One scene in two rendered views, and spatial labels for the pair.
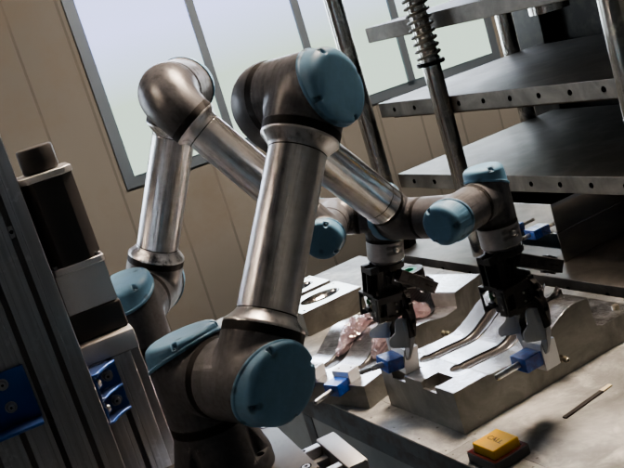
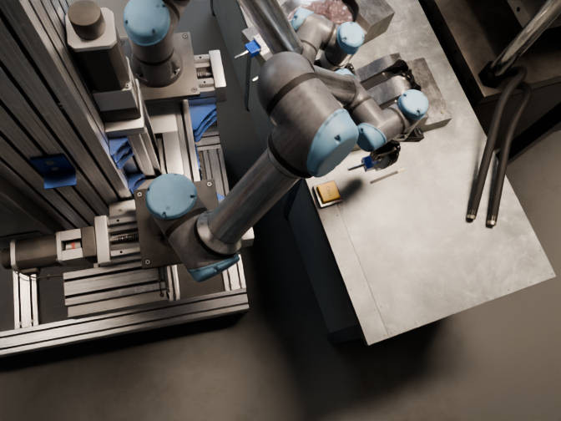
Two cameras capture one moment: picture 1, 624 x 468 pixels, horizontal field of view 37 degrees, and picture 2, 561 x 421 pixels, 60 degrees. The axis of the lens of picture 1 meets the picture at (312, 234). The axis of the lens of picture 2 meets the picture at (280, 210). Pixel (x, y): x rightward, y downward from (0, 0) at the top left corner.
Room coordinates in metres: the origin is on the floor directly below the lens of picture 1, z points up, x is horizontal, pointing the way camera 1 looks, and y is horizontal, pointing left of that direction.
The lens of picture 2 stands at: (0.94, 0.04, 2.31)
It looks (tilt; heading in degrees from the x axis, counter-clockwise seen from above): 71 degrees down; 350
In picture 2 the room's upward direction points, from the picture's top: 18 degrees clockwise
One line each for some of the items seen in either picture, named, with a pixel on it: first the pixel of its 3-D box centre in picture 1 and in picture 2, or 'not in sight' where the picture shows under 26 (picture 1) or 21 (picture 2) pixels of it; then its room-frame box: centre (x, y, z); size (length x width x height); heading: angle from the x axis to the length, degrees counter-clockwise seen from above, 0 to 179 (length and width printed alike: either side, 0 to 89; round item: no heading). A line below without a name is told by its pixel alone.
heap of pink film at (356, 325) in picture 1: (383, 319); (320, 20); (2.16, -0.11, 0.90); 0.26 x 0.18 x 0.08; 133
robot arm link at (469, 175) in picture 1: (488, 195); (406, 112); (1.62, -0.32, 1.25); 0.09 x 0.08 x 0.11; 132
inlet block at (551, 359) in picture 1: (522, 362); (366, 164); (1.61, -0.30, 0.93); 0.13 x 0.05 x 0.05; 116
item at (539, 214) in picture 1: (585, 201); not in sight; (2.72, -0.82, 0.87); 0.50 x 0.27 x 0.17; 116
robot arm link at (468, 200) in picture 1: (449, 215); (374, 125); (1.56, -0.24, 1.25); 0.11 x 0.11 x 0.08; 42
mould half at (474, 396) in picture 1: (508, 340); (376, 101); (1.88, -0.34, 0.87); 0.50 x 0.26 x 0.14; 116
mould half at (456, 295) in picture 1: (387, 334); (317, 26); (2.17, -0.10, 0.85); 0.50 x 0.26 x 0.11; 133
